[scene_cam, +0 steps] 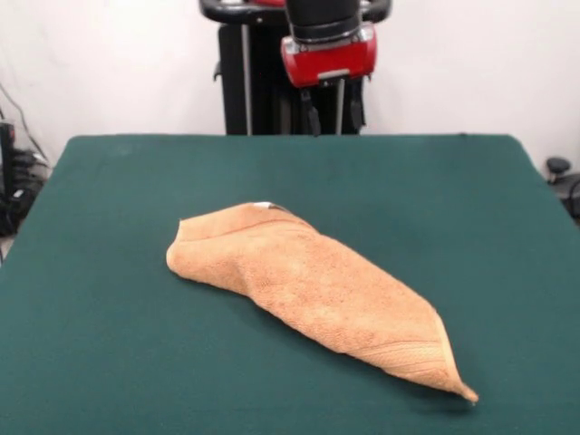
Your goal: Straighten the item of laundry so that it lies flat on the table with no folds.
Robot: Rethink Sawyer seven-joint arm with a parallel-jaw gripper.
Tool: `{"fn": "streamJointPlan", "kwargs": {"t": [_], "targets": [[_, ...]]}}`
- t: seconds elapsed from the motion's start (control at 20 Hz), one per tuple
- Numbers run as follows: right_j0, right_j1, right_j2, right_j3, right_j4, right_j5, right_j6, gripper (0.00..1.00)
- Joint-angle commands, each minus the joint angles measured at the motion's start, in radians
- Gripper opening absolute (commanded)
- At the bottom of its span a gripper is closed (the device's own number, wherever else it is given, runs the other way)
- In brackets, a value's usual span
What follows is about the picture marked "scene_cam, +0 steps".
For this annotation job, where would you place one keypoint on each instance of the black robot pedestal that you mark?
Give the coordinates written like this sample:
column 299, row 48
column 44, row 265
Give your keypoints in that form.
column 233, row 90

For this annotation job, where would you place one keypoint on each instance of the orange terry towel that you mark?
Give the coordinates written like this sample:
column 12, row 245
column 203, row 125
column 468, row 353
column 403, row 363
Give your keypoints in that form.
column 317, row 290

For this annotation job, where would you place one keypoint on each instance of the black office chair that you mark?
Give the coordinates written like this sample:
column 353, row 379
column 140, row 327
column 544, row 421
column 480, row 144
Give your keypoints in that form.
column 566, row 181

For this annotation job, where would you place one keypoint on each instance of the black bag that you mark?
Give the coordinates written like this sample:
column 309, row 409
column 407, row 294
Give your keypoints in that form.
column 13, row 208

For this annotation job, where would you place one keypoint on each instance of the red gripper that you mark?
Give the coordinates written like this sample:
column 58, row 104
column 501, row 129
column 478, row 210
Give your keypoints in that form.
column 331, row 59

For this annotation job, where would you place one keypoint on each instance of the black box with red light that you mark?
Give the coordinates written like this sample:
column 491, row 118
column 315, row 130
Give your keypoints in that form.
column 6, row 149

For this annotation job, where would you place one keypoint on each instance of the dark green tablecloth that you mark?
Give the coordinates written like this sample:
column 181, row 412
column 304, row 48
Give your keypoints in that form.
column 113, row 272

